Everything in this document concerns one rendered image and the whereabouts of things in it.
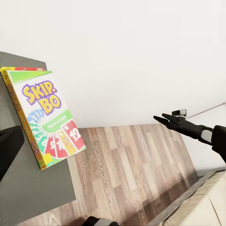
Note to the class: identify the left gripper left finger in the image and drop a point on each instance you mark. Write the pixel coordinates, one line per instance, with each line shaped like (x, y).
(11, 142)

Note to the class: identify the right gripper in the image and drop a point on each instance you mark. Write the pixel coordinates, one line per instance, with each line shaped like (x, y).
(176, 123)

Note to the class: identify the desk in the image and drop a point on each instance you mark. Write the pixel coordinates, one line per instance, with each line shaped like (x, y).
(26, 190)

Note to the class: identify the bed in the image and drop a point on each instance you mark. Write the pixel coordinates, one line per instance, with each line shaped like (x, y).
(203, 204)

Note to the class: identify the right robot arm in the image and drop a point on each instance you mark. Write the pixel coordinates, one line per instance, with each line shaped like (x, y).
(177, 121)

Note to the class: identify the board game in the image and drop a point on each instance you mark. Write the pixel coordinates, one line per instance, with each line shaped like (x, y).
(44, 114)

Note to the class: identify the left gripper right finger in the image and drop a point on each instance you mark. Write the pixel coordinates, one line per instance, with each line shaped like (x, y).
(218, 139)

